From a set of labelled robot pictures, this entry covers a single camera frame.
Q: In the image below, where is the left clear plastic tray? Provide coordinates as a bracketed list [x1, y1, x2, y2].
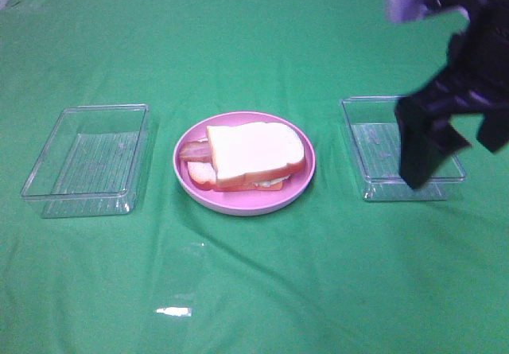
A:
[21, 104, 150, 218]

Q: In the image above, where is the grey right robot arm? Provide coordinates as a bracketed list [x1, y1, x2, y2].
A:
[386, 0, 508, 189]

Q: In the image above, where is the green lettuce leaf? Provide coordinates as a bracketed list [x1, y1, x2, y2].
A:
[254, 176, 289, 190]

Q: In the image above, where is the pink round plate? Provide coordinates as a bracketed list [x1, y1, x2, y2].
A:
[173, 111, 316, 216]

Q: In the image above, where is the yellow cheese slice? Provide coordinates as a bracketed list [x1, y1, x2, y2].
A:
[213, 181, 283, 192]

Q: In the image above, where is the bacon strip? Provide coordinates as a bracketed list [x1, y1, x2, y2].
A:
[179, 140, 212, 163]

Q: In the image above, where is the clear plastic tray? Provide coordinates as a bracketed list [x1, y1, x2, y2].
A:
[339, 96, 466, 202]
[21, 104, 150, 218]

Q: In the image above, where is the bread slice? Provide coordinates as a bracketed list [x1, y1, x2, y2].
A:
[187, 161, 216, 190]
[206, 122, 305, 188]

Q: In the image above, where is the green tablecloth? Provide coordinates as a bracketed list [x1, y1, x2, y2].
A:
[1, 0, 508, 353]

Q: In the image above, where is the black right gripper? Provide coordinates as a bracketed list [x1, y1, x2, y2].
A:
[394, 19, 508, 190]

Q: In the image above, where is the right clear plastic tray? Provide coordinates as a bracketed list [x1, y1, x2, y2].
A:
[339, 96, 466, 202]

